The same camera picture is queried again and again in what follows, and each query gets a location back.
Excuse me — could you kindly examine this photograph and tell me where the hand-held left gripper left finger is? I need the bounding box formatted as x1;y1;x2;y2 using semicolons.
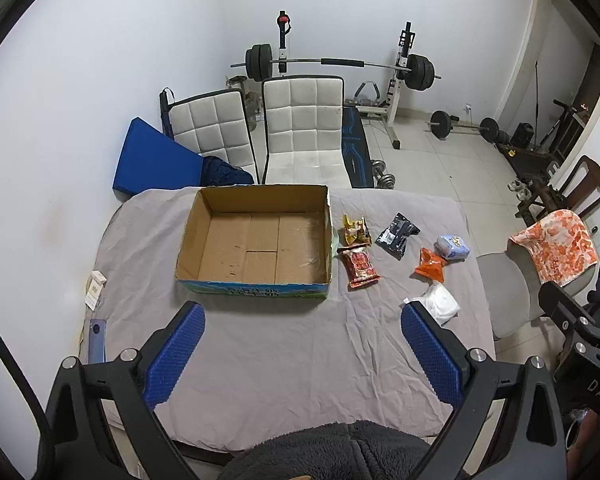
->
39;301;207;480

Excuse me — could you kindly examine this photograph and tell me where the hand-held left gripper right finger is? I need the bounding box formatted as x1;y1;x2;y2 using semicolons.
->
401;304;568;480

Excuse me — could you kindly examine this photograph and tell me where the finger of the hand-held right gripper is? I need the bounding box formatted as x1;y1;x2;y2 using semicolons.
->
538;282;600;336

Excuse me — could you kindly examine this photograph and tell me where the white soft packet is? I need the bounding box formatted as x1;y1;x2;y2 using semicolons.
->
404;282;461;326

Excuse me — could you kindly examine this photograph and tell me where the orange snack packet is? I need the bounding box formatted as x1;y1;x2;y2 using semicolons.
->
413;247;448;281

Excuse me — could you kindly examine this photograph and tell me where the blue white tissue pack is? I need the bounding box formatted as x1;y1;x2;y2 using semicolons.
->
434;234;471;262

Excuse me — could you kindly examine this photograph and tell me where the red snack packet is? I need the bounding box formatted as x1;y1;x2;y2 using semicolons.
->
336;244;381;290

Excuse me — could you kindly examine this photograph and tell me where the black packet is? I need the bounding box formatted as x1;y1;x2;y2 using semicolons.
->
376;213;421;260

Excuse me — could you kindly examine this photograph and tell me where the cardboard box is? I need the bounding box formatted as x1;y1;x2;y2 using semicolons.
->
175;184;337;300

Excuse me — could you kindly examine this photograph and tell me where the yellow snack packet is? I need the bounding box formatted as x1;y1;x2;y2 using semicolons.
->
341;215;372;247

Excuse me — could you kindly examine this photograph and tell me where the person's right forearm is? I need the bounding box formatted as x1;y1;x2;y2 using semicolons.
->
567;410;600;480

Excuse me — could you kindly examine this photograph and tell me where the orange floral towel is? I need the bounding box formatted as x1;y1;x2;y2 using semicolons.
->
509;209;600;287

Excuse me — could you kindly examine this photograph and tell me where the grey office chair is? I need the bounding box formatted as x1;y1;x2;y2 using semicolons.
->
475;247;556;341

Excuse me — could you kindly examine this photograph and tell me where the blue smartphone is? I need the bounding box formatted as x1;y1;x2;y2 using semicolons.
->
82;319;107;365

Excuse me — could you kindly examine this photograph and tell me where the grey table cloth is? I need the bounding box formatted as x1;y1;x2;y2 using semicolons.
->
79;186;497;453

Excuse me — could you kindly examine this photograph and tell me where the small white carton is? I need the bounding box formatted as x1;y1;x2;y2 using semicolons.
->
85;270;106;311

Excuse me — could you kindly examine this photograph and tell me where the dark wooden chair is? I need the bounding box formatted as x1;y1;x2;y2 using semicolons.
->
517;155;600;226

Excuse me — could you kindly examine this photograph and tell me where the person's dark fleece clothing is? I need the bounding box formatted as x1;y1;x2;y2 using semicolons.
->
215;420;433;480

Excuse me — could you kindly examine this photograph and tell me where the black speaker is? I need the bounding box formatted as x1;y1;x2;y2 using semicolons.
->
510;122;536;148

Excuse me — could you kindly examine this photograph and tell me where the dark blue garment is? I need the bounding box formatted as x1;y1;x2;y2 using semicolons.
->
200;156;255;186

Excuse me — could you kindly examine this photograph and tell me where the blue foam mat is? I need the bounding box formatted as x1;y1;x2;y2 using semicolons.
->
112;117;206;196

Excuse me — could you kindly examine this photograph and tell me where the black blue weight bench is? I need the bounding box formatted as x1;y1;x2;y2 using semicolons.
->
341;105;376;190

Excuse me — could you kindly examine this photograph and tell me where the short barbell with black plates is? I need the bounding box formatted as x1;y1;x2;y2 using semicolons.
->
427;110;501;143

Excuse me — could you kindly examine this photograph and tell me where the white padded chair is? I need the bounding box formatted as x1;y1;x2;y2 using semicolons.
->
260;75;351;191
160;87;258;186

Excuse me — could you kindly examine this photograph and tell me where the long barbell with black plates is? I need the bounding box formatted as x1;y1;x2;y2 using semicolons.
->
230;44;443;93

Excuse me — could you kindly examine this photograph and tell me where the white door frame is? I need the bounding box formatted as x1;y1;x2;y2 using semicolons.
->
495;0;600;126

